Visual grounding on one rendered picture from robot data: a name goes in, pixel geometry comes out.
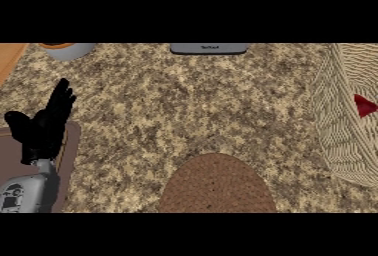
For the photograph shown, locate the red object in basket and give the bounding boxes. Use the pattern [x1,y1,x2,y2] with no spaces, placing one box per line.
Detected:
[354,93,378,119]

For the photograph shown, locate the grey bowl with orange rim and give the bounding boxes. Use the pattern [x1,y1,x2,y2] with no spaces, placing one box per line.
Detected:
[39,43,98,62]

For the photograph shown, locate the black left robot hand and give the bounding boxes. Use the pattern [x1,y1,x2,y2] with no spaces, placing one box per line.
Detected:
[4,77,79,166]

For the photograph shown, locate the pale wicker basket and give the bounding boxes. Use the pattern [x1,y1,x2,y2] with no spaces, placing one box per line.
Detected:
[312,43,378,188]

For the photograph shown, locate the pale wooden board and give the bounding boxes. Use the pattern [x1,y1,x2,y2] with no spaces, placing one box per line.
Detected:
[0,43,32,86]

